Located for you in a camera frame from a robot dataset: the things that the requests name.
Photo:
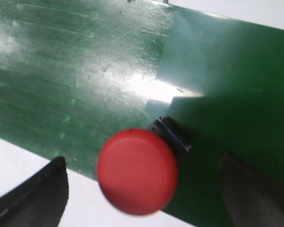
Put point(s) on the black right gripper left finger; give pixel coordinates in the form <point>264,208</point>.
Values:
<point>39,201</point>

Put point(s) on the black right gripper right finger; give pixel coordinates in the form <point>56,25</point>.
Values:
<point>251,198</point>

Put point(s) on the red push button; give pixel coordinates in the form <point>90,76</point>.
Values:
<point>137,169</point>

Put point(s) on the green conveyor belt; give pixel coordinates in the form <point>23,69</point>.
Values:
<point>75,72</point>

